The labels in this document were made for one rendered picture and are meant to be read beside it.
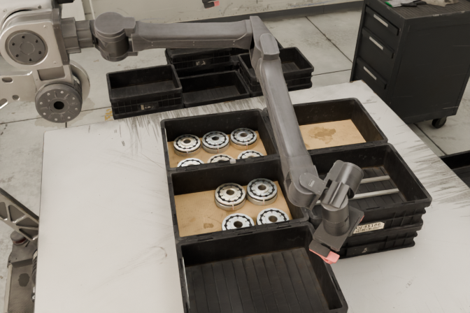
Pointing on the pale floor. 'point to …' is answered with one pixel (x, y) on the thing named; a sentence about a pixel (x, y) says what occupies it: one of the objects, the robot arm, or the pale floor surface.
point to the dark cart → (415, 52)
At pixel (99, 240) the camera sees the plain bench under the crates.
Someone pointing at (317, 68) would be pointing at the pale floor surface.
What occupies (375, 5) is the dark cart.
